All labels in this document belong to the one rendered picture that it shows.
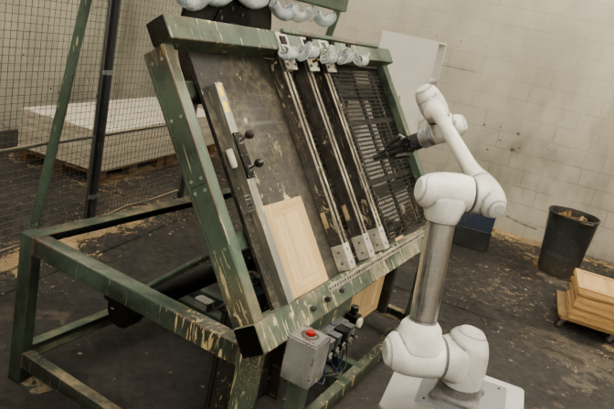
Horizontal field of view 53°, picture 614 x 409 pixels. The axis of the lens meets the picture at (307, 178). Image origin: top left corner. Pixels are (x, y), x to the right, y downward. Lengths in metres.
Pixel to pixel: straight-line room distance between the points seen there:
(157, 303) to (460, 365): 1.21
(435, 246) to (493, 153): 5.52
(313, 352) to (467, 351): 0.56
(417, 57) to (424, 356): 4.38
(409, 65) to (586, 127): 2.36
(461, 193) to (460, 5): 5.64
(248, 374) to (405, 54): 4.49
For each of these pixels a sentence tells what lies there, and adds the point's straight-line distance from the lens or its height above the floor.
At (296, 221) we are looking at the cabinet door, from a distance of 2.73.
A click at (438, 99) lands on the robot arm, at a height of 1.80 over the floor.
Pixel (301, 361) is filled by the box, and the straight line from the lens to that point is 2.24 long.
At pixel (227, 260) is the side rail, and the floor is 1.10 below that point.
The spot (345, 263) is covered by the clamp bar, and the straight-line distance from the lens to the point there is 2.92.
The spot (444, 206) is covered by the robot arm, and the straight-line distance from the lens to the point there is 2.16.
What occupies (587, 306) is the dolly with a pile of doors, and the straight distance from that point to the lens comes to 5.46.
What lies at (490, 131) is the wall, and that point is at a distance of 7.65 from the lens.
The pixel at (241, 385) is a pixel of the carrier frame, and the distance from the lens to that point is 2.44.
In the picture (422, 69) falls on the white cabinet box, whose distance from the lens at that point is 6.29.
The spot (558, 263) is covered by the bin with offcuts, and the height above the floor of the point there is 0.15.
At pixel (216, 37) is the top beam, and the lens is 2.59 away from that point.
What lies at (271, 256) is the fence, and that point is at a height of 1.06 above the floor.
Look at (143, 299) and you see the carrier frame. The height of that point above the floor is 0.77.
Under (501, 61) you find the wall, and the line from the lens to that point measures 7.61.
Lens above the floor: 2.00
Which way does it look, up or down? 14 degrees down
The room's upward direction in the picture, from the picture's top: 12 degrees clockwise
